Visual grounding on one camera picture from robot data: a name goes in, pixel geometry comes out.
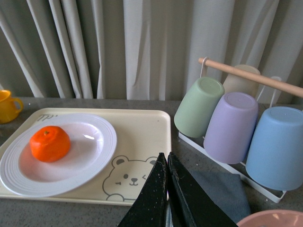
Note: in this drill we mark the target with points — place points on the light blue cup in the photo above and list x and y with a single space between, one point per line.
275 158

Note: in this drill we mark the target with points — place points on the white cup rack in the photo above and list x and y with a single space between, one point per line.
239 168

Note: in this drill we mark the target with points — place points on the orange mandarin fruit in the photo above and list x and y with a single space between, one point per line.
50 144

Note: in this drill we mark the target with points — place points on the pink bowl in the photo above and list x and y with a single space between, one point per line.
273 218

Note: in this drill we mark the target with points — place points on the cream bear tray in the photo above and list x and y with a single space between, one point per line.
141 136

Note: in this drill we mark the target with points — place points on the beige cup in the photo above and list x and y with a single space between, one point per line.
237 84

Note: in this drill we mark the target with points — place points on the white ribbed plate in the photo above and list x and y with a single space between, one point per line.
93 143

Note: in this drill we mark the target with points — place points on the grey curtain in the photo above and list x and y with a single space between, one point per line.
142 49

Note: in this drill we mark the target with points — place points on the light green cup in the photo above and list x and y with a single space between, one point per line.
196 109

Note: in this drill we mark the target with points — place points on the grey folded cloth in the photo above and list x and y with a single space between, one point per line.
227 192

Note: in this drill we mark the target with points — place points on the yellow mug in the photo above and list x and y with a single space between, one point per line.
10 107

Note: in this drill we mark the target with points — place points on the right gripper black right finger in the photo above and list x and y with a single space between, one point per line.
190 205

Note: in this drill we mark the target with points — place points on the lavender cup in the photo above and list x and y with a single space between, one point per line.
231 127

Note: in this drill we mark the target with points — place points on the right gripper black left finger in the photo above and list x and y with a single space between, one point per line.
149 209

